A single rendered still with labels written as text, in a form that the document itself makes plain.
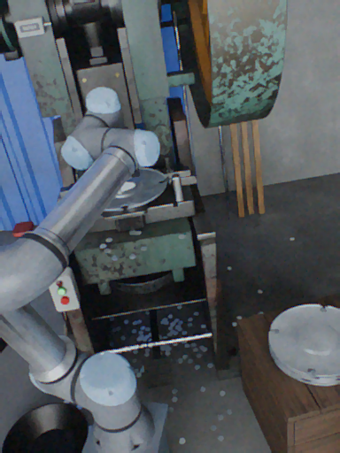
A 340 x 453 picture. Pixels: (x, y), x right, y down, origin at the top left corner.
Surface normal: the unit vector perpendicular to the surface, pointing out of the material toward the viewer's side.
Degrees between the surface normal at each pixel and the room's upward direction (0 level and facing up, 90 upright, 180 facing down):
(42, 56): 90
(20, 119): 90
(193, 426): 0
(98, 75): 90
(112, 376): 7
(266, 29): 101
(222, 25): 98
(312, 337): 0
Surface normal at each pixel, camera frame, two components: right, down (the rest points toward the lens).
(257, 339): -0.14, -0.84
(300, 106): 0.10, 0.51
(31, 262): 0.36, -0.22
